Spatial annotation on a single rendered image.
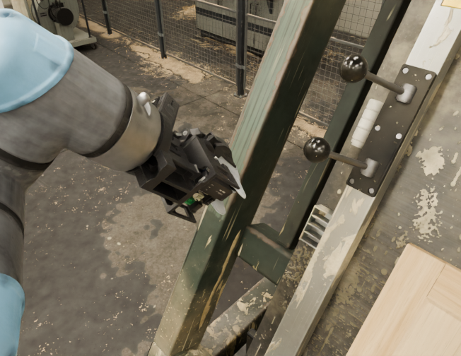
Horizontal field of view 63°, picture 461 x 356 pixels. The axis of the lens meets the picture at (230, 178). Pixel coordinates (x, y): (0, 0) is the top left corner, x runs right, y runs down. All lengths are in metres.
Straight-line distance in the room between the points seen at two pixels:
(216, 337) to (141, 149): 0.81
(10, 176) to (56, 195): 2.63
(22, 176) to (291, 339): 0.55
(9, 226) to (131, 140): 0.12
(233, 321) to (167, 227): 1.45
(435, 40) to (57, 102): 0.52
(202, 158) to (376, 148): 0.31
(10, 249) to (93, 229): 2.32
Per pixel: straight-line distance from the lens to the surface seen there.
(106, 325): 2.13
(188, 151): 0.42
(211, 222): 0.79
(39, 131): 0.31
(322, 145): 0.54
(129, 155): 0.35
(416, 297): 0.66
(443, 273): 0.64
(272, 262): 0.81
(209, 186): 0.41
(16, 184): 0.33
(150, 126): 0.35
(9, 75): 0.29
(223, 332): 1.10
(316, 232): 0.71
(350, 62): 0.54
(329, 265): 0.67
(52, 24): 5.68
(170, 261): 2.30
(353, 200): 0.64
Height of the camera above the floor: 1.74
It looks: 38 degrees down
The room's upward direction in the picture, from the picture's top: straight up
